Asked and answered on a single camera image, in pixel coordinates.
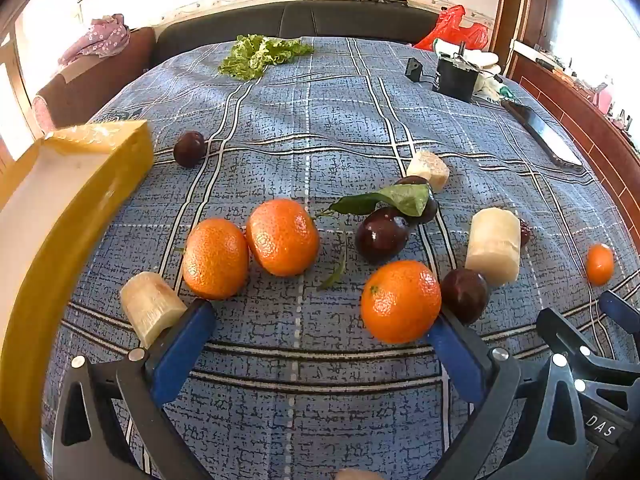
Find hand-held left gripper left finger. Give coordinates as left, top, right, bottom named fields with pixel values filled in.
left=52, top=300, right=216, bottom=480

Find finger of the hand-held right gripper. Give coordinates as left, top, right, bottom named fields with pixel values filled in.
left=536, top=306, right=640, bottom=387
left=599, top=290, right=640, bottom=332

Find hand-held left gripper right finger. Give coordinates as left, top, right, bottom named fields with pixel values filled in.
left=429, top=307, right=591, bottom=480

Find small orange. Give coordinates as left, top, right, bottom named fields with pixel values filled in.
left=585, top=243, right=615, bottom=287

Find long peeled sugarcane piece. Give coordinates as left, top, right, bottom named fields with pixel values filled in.
left=119, top=271, right=188, bottom=350

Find dark purple plum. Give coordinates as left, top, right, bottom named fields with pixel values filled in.
left=355, top=207, right=410, bottom=264
left=395, top=176, right=440, bottom=226
left=440, top=268, right=489, bottom=326
left=173, top=131, right=207, bottom=168

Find large orange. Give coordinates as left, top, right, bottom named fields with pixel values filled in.
left=360, top=260, right=443, bottom=345
left=245, top=198, right=321, bottom=277
left=182, top=218, right=250, bottom=301

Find thick peeled sugarcane piece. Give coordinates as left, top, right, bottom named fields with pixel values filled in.
left=465, top=207, right=522, bottom=287

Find yellow cardboard box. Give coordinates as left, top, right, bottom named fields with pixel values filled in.
left=0, top=120, right=155, bottom=461

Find thin green leaf with stem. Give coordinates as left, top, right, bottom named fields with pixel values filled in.
left=316, top=230, right=348, bottom=291

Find broad green leaf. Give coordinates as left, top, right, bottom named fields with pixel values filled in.
left=327, top=183, right=432, bottom=218

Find short peeled sugarcane piece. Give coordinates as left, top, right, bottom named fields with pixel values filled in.
left=406, top=150, right=451, bottom=193

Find wooden cabinet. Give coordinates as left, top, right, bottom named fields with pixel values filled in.
left=500, top=0, right=640, bottom=196

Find pink container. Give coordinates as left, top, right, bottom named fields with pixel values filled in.
left=592, top=77, right=616, bottom=113

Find blue plaid blanket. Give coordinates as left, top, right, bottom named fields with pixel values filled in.
left=40, top=35, right=640, bottom=480

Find black box device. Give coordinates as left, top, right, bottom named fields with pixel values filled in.
left=431, top=42, right=483, bottom=102

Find crumpled white plastic bags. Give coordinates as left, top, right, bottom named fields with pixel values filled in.
left=432, top=37, right=518, bottom=106

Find brown upholstered chair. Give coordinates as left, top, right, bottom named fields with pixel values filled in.
left=32, top=26, right=156, bottom=133

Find green lettuce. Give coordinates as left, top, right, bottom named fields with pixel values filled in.
left=218, top=34, right=315, bottom=82

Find red plastic bag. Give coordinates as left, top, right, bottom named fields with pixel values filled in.
left=414, top=5, right=491, bottom=53

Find pink floral cloth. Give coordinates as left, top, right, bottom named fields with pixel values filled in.
left=57, top=12, right=132, bottom=67

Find black padded headboard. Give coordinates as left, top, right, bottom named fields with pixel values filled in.
left=150, top=0, right=441, bottom=68

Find window with wooden frame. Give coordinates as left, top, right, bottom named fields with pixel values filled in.
left=0, top=5, right=36, bottom=171

